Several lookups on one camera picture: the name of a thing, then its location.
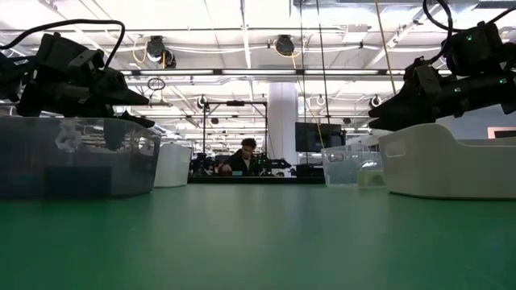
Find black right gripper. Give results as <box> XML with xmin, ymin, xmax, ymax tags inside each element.
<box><xmin>368</xmin><ymin>55</ymin><xmax>443</xmax><ymax>132</ymax></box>

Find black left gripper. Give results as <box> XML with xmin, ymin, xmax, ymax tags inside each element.
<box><xmin>16</xmin><ymin>31</ymin><xmax>156</xmax><ymax>129</ymax></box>

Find yellow-green arch block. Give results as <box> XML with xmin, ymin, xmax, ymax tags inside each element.
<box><xmin>356</xmin><ymin>169</ymin><xmax>386</xmax><ymax>188</ymax></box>

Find dark smoky plastic bin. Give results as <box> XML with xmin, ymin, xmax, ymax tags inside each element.
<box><xmin>0</xmin><ymin>115</ymin><xmax>163</xmax><ymax>199</ymax></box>

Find grey translucent plastic bin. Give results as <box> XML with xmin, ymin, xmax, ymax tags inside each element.
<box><xmin>377</xmin><ymin>122</ymin><xmax>516</xmax><ymax>201</ymax></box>

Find white plastic bin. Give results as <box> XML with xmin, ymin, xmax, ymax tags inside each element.
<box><xmin>153</xmin><ymin>143</ymin><xmax>194</xmax><ymax>189</ymax></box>

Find clear green-tinted plastic bin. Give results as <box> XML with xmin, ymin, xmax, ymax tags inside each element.
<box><xmin>320</xmin><ymin>144</ymin><xmax>386</xmax><ymax>188</ymax></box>

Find black monitor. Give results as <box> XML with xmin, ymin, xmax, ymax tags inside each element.
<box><xmin>294</xmin><ymin>122</ymin><xmax>347</xmax><ymax>153</ymax></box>

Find white pillar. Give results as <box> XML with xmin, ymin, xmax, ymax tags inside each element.
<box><xmin>267</xmin><ymin>82</ymin><xmax>300</xmax><ymax>167</ymax></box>

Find person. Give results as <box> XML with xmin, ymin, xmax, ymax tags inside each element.
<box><xmin>219</xmin><ymin>137</ymin><xmax>264</xmax><ymax>177</ymax></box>

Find black ceiling cable reel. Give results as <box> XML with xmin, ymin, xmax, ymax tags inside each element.
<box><xmin>145</xmin><ymin>35</ymin><xmax>178</xmax><ymax>70</ymax></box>
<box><xmin>273</xmin><ymin>34</ymin><xmax>297</xmax><ymax>58</ymax></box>

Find yellow power cable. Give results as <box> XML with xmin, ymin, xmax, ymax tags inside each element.
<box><xmin>374</xmin><ymin>0</ymin><xmax>398</xmax><ymax>96</ymax></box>

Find black hanging cable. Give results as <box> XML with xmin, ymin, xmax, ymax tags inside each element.
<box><xmin>315</xmin><ymin>0</ymin><xmax>331</xmax><ymax>124</ymax></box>

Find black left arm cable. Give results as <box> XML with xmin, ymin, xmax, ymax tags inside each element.
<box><xmin>0</xmin><ymin>18</ymin><xmax>127</xmax><ymax>70</ymax></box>

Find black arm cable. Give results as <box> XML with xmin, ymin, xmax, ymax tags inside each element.
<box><xmin>421</xmin><ymin>0</ymin><xmax>516</xmax><ymax>65</ymax></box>
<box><xmin>0</xmin><ymin>18</ymin><xmax>127</xmax><ymax>70</ymax></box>

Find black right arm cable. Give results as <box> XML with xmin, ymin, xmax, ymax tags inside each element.
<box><xmin>421</xmin><ymin>0</ymin><xmax>516</xmax><ymax>65</ymax></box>

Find black rig frame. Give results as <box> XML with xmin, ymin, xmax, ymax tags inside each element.
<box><xmin>202</xmin><ymin>100</ymin><xmax>269</xmax><ymax>163</ymax></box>

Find black table frame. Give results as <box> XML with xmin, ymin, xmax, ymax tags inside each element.
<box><xmin>187</xmin><ymin>176</ymin><xmax>327</xmax><ymax>185</ymax></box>

